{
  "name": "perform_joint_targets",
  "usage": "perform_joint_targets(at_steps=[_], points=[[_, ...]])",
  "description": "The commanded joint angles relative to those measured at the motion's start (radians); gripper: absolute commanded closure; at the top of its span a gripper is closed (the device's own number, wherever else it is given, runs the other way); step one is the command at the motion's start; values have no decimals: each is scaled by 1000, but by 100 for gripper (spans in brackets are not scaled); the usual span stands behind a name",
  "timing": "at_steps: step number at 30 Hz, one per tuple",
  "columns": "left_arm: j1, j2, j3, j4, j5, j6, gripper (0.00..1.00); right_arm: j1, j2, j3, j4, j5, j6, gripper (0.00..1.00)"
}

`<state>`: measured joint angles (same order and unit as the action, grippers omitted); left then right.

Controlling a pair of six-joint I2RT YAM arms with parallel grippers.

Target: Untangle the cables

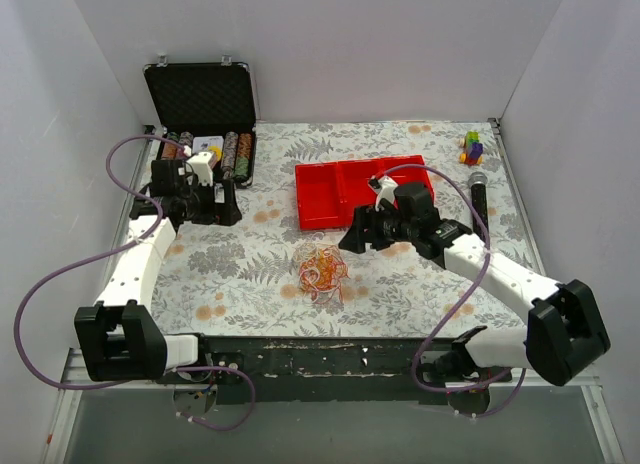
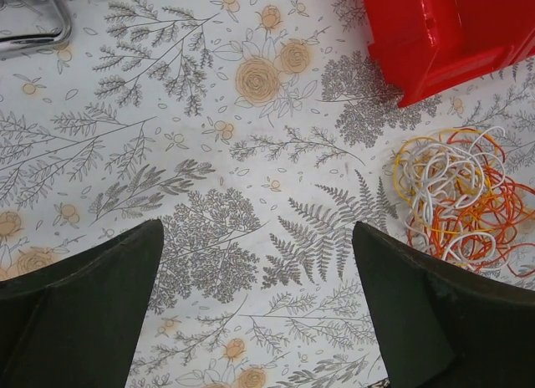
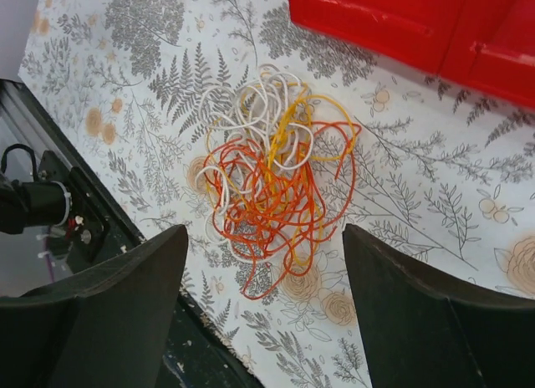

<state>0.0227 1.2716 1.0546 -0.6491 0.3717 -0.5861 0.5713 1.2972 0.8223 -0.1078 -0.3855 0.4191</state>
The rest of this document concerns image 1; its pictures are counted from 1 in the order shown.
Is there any orange cable tangle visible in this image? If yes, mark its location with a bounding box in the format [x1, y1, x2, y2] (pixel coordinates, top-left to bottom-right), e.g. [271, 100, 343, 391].
[292, 241, 352, 305]

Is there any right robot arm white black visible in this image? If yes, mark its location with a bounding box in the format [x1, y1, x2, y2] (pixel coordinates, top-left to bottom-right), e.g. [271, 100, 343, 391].
[339, 178, 611, 386]

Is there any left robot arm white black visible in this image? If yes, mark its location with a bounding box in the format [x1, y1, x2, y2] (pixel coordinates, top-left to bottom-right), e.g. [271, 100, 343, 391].
[74, 152, 242, 384]

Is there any red three-compartment tray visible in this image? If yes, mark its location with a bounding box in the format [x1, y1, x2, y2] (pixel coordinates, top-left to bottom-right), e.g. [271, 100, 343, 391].
[295, 155, 424, 231]

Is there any yellow round chip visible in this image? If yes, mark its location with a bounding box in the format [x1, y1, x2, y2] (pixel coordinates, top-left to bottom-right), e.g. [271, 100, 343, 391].
[207, 144, 223, 159]

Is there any white card deck box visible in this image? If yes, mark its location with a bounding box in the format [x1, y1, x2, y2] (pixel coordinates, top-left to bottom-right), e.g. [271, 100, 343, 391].
[192, 135, 224, 152]

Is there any floral table mat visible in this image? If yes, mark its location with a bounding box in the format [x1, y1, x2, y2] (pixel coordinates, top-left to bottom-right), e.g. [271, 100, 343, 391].
[151, 121, 538, 337]

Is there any black poker chip case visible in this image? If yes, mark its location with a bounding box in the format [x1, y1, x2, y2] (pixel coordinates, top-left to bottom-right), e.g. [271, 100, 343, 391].
[143, 54, 259, 190]

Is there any black microphone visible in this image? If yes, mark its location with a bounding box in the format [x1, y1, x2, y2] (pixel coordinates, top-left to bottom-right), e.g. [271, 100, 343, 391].
[468, 172, 489, 242]

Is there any colourful toy block figure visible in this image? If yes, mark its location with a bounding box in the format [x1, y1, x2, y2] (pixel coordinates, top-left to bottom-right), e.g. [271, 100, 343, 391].
[459, 131, 484, 166]

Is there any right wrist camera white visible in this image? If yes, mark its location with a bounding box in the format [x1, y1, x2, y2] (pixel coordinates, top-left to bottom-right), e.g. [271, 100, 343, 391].
[368, 175, 398, 211]

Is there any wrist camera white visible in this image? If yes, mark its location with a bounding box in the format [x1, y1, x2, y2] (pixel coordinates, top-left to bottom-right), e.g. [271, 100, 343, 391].
[186, 151, 218, 187]
[368, 175, 398, 211]

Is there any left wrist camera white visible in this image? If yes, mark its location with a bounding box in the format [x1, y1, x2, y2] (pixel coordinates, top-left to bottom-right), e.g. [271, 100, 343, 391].
[186, 151, 218, 187]

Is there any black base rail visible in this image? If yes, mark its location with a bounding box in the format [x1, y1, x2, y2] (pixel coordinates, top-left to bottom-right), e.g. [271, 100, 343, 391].
[154, 333, 516, 406]

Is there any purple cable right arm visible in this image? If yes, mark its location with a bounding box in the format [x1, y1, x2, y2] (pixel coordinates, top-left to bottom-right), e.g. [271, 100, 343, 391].
[374, 164, 527, 418]

